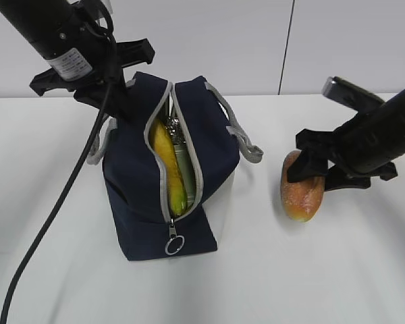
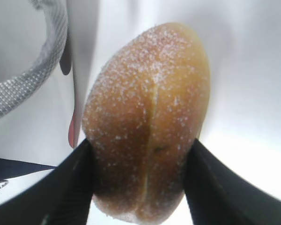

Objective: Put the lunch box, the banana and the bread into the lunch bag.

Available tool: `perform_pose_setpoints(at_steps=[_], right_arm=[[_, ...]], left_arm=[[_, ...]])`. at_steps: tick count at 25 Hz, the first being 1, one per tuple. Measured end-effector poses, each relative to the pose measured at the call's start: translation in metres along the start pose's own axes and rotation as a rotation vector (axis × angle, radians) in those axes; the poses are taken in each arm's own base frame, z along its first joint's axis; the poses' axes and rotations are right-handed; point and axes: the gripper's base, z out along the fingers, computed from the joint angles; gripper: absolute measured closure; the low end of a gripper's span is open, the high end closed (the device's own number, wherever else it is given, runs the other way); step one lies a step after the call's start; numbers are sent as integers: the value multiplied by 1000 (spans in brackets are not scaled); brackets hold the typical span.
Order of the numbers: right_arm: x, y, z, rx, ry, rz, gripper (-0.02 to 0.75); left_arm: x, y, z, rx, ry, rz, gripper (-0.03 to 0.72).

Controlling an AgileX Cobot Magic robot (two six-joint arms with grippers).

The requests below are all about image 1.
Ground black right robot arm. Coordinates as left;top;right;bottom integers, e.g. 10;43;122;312
286;76;405;191

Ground yellow banana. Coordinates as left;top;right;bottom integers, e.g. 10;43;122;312
149;117;188;218

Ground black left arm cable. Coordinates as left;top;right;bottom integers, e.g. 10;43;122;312
0;0;119;324

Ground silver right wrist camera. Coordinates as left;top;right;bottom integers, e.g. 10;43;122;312
321;76;385;113

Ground navy blue lunch bag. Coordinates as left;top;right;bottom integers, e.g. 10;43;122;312
87;72;263;261

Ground green lidded lunch box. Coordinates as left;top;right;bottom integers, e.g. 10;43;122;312
167;104;196;208

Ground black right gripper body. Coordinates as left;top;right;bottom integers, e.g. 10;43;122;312
296;129;398;181

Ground brown bread roll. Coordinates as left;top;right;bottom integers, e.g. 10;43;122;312
280;151;325;223

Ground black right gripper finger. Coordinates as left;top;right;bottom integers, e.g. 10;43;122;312
287;149;328;183
325;167;371;192

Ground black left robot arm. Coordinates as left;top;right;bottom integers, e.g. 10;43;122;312
0;0;155;121

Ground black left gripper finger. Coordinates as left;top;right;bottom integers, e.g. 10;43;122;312
102;80;148;125

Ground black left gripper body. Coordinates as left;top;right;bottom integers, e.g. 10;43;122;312
30;38;155;109

